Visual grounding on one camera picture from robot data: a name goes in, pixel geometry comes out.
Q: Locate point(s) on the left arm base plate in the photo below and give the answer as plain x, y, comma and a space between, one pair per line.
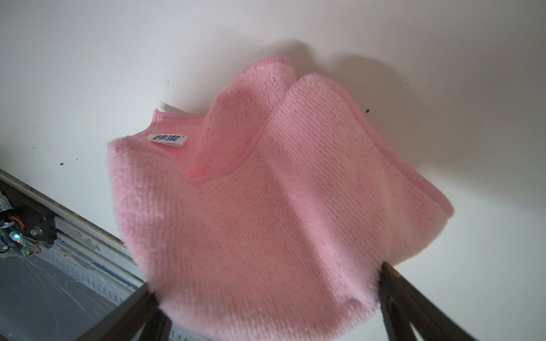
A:
27, 217

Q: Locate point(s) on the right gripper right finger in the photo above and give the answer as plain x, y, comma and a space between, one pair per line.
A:
407, 312

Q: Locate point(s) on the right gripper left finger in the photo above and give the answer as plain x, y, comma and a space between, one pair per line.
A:
138, 315

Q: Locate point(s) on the pink microfiber cloth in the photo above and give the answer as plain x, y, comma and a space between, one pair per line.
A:
269, 216

